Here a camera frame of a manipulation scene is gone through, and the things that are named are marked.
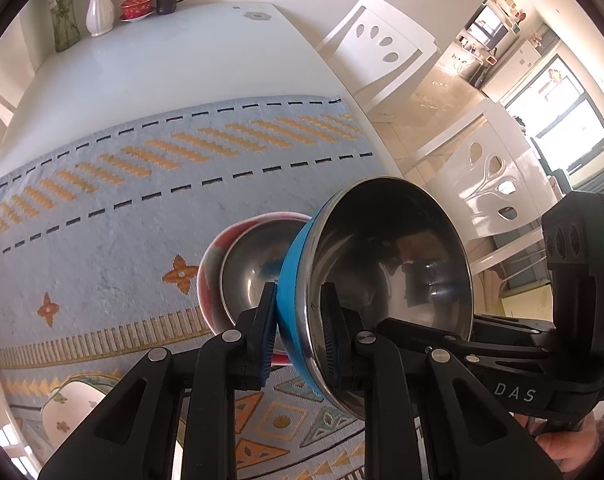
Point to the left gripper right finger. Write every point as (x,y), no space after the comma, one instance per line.
(361,361)

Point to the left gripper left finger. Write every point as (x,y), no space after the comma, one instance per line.
(238,359)

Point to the pink cartoon bowl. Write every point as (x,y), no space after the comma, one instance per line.
(208,286)

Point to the blue steel bowl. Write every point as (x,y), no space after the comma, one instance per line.
(391,252)

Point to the small hexagonal tree plate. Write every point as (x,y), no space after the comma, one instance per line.
(68,406)

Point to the pink steel bowl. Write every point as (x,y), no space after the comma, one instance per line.
(255,259)

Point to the person's right hand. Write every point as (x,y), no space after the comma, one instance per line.
(572,450)

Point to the patterned blue table mat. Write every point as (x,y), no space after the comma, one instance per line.
(101,239)

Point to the white chair near right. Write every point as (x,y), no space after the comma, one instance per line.
(494,182)

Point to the white chair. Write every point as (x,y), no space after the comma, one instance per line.
(375,49)
(494,182)

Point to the white chair far right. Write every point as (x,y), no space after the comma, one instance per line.
(375,49)

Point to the red lidded teacup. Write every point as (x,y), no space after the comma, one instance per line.
(133,10)

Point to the white ceramic vase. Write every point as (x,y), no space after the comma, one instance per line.
(99,17)

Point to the green glass vase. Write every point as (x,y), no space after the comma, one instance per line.
(64,24)

